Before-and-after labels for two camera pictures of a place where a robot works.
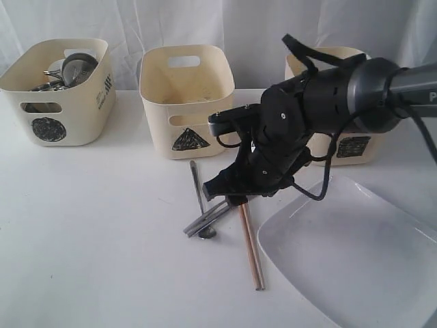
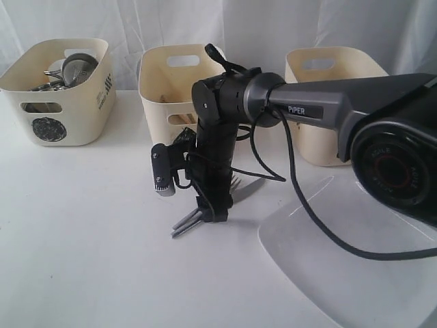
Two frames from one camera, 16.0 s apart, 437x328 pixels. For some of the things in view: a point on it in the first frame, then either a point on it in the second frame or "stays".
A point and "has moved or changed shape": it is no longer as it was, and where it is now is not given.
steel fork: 222,206 has moved or changed shape
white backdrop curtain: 252,30 stays
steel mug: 53,85 stays
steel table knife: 190,231 has moved or changed shape
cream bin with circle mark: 80,114 stays
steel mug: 76,67 stays
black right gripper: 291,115 to 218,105
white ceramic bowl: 56,65 stays
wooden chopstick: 252,248 to 184,118
